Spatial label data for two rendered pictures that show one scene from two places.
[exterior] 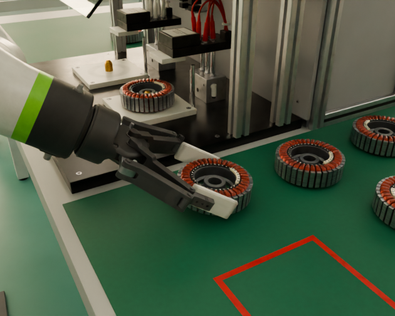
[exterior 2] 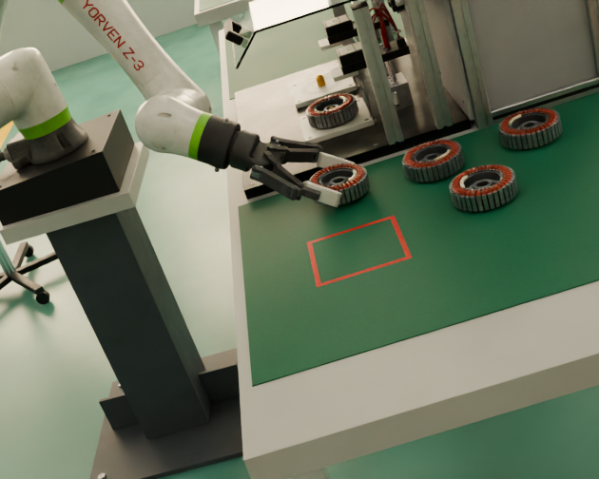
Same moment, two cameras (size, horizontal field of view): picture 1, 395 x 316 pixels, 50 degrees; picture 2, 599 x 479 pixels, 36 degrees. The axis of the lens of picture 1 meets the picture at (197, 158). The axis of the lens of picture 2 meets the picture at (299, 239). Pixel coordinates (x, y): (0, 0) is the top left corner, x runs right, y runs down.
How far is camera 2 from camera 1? 124 cm
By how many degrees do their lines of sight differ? 29
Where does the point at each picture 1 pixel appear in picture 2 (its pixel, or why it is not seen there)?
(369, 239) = (432, 215)
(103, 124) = (241, 143)
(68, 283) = not seen: hidden behind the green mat
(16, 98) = (186, 132)
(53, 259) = not seen: hidden behind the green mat
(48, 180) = (235, 192)
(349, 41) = (498, 36)
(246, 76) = (383, 88)
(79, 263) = (234, 239)
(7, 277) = not seen: hidden behind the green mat
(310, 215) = (404, 202)
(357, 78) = (528, 69)
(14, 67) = (185, 113)
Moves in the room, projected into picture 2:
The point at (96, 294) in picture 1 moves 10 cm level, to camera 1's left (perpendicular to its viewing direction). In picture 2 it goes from (237, 253) to (191, 255)
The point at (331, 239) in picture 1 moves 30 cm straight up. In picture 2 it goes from (404, 217) to (359, 55)
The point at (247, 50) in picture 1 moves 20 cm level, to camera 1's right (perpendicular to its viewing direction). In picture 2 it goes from (377, 67) to (479, 52)
